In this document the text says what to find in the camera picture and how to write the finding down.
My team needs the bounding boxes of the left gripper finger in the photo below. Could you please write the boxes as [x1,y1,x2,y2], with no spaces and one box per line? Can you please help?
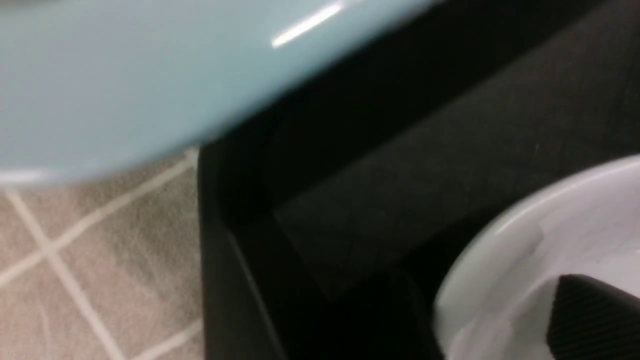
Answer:
[546,274,640,360]

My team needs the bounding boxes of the white bowl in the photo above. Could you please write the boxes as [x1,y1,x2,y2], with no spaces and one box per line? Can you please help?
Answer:
[434,155,640,360]

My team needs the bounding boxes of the black serving tray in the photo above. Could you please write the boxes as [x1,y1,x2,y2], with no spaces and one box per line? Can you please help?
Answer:
[198,0,639,360]

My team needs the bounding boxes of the grey checked tablecloth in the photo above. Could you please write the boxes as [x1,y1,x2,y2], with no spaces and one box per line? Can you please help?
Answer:
[1,149,204,360]

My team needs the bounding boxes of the teal plastic bin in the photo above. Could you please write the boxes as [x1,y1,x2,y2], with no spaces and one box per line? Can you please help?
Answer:
[0,0,437,188]

